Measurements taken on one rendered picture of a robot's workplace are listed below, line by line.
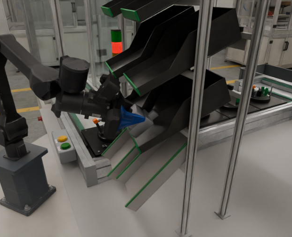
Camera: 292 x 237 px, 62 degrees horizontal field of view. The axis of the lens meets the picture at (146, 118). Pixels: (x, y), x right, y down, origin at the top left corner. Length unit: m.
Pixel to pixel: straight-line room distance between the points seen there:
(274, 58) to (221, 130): 4.98
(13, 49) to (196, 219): 0.77
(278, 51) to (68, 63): 5.87
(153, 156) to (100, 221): 0.30
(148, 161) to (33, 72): 0.43
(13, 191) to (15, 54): 0.49
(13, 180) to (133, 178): 0.40
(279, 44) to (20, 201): 5.82
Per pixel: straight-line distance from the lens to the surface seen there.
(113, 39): 1.22
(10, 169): 0.91
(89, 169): 1.00
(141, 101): 0.83
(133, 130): 0.63
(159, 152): 0.79
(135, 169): 0.83
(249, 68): 0.69
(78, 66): 0.55
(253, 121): 1.48
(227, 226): 0.94
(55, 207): 1.01
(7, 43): 0.72
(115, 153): 0.95
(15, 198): 1.01
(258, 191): 1.11
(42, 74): 0.64
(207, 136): 1.26
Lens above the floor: 1.55
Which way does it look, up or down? 27 degrees down
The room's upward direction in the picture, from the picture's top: straight up
